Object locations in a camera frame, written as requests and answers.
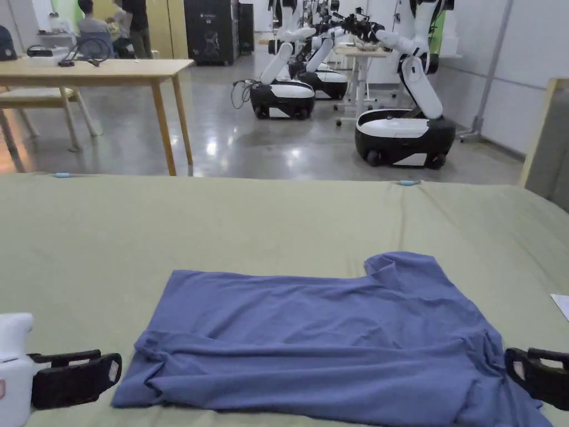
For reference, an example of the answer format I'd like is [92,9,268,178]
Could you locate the blue shirt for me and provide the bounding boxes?
[110,251,554,427]

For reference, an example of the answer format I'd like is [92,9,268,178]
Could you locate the white paper sheet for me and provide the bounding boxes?
[549,293,569,322]

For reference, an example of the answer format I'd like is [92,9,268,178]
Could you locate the grey headboard with wooden frame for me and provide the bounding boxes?
[518,77,569,206]

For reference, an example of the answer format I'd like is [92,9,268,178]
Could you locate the low wooden table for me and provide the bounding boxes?
[0,86,99,153]

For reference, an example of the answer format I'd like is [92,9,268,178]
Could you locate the black cabinet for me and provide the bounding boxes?
[183,0,241,66]

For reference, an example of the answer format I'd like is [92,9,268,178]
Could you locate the long wooden table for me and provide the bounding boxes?
[0,42,196,177]

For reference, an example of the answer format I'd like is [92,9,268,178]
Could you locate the dark backpack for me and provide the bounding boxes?
[0,24,18,62]

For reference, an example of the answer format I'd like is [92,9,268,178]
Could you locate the bed with pale green sheet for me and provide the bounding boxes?
[0,172,569,427]

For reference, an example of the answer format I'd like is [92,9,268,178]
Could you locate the small table with white legs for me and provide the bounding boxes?
[333,43,402,130]

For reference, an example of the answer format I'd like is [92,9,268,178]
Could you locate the large white and black robot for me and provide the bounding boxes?
[354,0,457,171]

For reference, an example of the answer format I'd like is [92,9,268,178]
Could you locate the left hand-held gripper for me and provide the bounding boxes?
[0,312,123,427]

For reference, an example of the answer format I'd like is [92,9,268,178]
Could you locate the white and black wheeled robot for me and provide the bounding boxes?
[232,0,317,121]
[288,0,350,101]

